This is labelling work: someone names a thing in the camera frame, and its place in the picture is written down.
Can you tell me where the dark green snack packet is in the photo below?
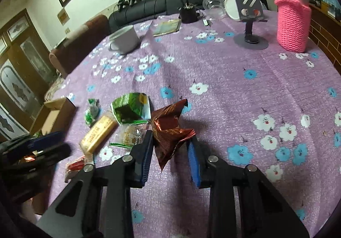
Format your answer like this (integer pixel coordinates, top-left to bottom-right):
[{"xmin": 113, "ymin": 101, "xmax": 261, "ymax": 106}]
[{"xmin": 111, "ymin": 92, "xmax": 151, "ymax": 124}]

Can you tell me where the dark red snack packet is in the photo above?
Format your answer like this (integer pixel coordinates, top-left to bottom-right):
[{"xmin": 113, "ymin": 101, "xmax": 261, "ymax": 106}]
[{"xmin": 151, "ymin": 99, "xmax": 195, "ymax": 170}]

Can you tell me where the red white small packet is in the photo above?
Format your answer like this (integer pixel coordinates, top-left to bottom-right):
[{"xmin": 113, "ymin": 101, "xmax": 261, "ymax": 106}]
[{"xmin": 64, "ymin": 154, "xmax": 94, "ymax": 183}]

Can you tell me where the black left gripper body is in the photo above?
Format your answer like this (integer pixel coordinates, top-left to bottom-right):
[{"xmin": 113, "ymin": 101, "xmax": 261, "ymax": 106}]
[{"xmin": 1, "ymin": 135, "xmax": 56, "ymax": 215}]

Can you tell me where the cardboard box tray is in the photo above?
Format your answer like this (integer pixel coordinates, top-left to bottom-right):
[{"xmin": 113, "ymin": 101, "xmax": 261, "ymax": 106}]
[{"xmin": 29, "ymin": 98, "xmax": 76, "ymax": 135}]

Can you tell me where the small green candy wrapper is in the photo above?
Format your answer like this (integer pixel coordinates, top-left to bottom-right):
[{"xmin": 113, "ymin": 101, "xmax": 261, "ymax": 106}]
[{"xmin": 84, "ymin": 98, "xmax": 100, "ymax": 126}]

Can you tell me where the yellow biscuit packet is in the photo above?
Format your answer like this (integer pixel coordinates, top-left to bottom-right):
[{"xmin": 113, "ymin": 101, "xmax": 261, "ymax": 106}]
[{"xmin": 80, "ymin": 112, "xmax": 118, "ymax": 155}]

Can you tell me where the patterned bed couch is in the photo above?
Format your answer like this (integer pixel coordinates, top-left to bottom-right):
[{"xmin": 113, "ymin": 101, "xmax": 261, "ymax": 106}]
[{"xmin": 44, "ymin": 76, "xmax": 65, "ymax": 102}]

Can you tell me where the clear wrapped pastry packet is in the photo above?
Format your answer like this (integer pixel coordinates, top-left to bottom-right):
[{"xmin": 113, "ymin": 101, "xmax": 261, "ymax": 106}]
[{"xmin": 109, "ymin": 123, "xmax": 149, "ymax": 149}]

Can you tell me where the wooden glass-panel door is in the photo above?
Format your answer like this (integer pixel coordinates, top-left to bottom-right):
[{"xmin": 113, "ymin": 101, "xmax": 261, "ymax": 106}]
[{"xmin": 1, "ymin": 9, "xmax": 57, "ymax": 142}]

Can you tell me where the brown armchair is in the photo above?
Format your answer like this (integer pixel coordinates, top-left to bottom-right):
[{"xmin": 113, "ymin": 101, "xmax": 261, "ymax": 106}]
[{"xmin": 49, "ymin": 15, "xmax": 110, "ymax": 78}]

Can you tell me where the white ceramic mug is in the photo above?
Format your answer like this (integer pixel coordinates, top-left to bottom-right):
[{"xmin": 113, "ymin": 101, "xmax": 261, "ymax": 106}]
[{"xmin": 108, "ymin": 25, "xmax": 140, "ymax": 55}]

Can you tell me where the purple floral tablecloth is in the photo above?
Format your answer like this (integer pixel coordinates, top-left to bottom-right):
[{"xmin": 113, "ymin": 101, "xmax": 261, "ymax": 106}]
[{"xmin": 54, "ymin": 11, "xmax": 340, "ymax": 236}]

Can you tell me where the green patterned booklet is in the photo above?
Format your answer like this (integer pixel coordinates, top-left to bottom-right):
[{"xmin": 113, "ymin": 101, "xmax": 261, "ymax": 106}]
[{"xmin": 153, "ymin": 19, "xmax": 182, "ymax": 37}]

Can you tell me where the black leather sofa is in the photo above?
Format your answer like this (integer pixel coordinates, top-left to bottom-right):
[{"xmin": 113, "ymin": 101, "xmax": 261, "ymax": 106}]
[{"xmin": 107, "ymin": 0, "xmax": 268, "ymax": 34}]

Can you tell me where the small black container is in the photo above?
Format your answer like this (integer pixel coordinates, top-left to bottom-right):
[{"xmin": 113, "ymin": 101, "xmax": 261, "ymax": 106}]
[{"xmin": 179, "ymin": 0, "xmax": 200, "ymax": 24}]

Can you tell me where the wooden side cabinet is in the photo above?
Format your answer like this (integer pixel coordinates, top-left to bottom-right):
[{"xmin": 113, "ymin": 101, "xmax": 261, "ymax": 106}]
[{"xmin": 309, "ymin": 4, "xmax": 341, "ymax": 73}]

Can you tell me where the pink knitted sleeve bottle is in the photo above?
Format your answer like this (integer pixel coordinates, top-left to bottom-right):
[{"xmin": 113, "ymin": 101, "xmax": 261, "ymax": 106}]
[{"xmin": 275, "ymin": 0, "xmax": 312, "ymax": 53}]

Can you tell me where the purple phone stand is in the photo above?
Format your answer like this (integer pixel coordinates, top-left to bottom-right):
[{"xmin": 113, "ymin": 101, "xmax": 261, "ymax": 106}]
[{"xmin": 234, "ymin": 0, "xmax": 269, "ymax": 50}]

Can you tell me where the white lidded paper cup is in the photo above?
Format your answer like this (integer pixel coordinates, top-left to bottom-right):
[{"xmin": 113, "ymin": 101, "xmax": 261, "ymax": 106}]
[{"xmin": 224, "ymin": 0, "xmax": 240, "ymax": 21}]

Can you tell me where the clear plastic cup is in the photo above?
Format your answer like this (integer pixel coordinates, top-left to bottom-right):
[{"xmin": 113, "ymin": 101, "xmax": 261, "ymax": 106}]
[{"xmin": 202, "ymin": 0, "xmax": 226, "ymax": 20}]

